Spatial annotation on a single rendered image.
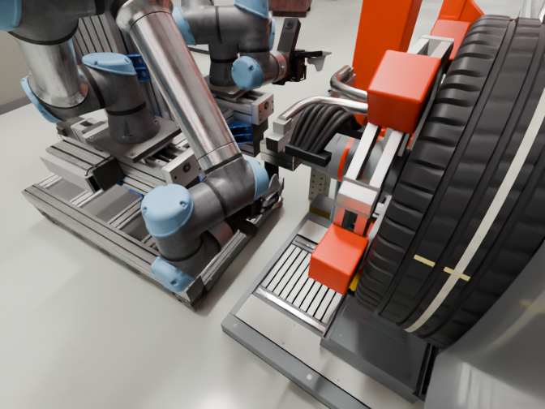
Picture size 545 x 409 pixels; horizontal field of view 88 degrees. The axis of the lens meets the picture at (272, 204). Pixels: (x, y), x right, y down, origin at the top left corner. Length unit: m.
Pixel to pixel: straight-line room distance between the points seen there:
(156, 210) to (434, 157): 0.39
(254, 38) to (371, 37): 0.56
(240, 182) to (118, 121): 0.57
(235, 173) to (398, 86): 0.27
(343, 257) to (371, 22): 0.88
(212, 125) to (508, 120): 0.41
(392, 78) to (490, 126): 0.14
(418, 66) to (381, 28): 0.73
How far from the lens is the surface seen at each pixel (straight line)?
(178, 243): 0.47
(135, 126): 0.97
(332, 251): 0.51
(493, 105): 0.48
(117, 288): 1.68
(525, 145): 0.46
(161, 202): 0.44
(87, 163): 1.16
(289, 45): 0.89
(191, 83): 0.51
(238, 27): 0.74
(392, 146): 0.51
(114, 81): 0.93
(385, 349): 1.18
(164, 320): 1.50
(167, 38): 0.53
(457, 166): 0.44
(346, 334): 1.17
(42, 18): 0.57
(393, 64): 0.46
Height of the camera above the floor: 1.29
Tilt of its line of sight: 44 degrees down
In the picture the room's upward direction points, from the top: 1 degrees counter-clockwise
